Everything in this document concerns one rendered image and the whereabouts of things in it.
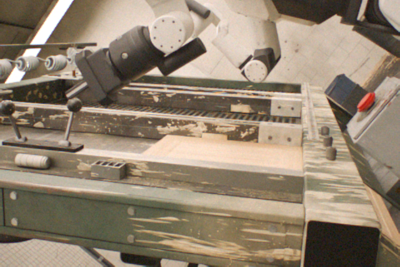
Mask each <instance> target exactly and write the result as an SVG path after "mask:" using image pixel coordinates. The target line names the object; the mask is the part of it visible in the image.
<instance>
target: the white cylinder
mask: <svg viewBox="0 0 400 267"><path fill-rule="evenodd" d="M15 162H16V165H17V166H24V167H30V168H41V169H43V168H45V169H46V168H48V167H49V165H50V163H51V161H50V159H49V158H48V157H45V156H37V155H30V154H17V156H16V159H15Z"/></svg>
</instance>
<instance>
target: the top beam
mask: <svg viewBox="0 0 400 267"><path fill-rule="evenodd" d="M2 88H7V90H13V92H12V93H8V100H10V101H15V102H24V103H38V104H44V103H48V102H51V101H56V100H58V99H63V98H65V79H60V78H42V77H41V78H33V79H25V80H20V81H13V82H9V83H5V84H0V89H2Z"/></svg>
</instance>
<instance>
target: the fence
mask: <svg viewBox="0 0 400 267"><path fill-rule="evenodd" d="M2 141H4V140H1V139H0V161H9V162H15V159H16V156H17V154H30V155H37V156H45V157H48V158H49V159H50V161H51V163H50V165H49V166H54V167H60V168H71V169H81V170H88V171H91V164H93V163H95V162H96V161H98V160H105V161H116V162H123V163H126V175H128V176H139V177H145V178H156V179H167V180H173V181H184V182H191V183H202V184H213V185H220V186H230V187H237V188H247V189H258V190H265V191H270V190H271V191H282V192H288V193H299V194H302V193H303V181H304V170H302V169H290V168H278V167H270V166H258V165H251V164H250V165H245V164H233V163H221V162H214V161H202V160H195V159H182V158H170V157H165V156H157V155H150V154H138V153H126V152H119V151H107V150H100V149H88V148H83V149H81V150H79V151H77V152H75V153H70V152H64V151H53V150H46V149H34V148H22V147H15V146H5V145H2Z"/></svg>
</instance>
